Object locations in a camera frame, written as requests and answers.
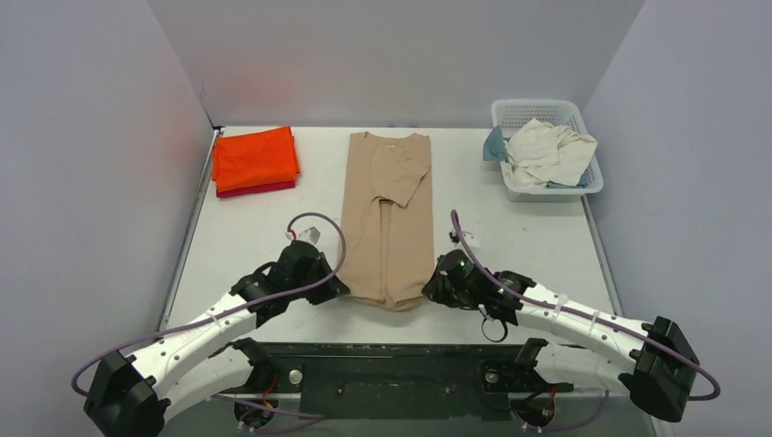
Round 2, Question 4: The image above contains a beige t shirt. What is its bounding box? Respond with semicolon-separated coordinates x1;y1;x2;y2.
339;132;435;311

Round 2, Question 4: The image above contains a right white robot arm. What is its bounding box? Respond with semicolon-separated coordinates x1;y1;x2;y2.
422;249;699;422

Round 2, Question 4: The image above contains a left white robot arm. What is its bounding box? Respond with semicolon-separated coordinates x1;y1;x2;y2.
84;240;350;436

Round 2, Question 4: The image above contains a folded red t shirt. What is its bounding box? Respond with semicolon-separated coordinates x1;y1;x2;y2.
216;181;296;198

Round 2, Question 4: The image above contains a folded orange t shirt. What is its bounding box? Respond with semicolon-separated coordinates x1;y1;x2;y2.
211;127;300;192

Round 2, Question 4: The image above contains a blue t shirt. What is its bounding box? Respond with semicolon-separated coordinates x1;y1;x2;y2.
482;126;508;162

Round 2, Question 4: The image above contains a white t shirt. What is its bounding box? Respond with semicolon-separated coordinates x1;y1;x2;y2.
503;118;597;188

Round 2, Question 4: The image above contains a white plastic basket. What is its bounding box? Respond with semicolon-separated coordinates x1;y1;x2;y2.
483;99;604;202

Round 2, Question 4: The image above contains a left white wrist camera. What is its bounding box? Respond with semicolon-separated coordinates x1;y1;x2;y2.
297;227;321;246

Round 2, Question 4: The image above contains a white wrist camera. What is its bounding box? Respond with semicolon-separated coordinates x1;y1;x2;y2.
297;227;321;246
462;231;481;249

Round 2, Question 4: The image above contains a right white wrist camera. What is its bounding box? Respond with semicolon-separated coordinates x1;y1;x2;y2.
462;231;481;249

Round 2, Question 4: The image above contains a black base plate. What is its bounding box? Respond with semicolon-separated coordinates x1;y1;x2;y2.
230;343;575;421

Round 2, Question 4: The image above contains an aluminium rail frame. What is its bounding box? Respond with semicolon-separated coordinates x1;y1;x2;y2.
164;127;621;344

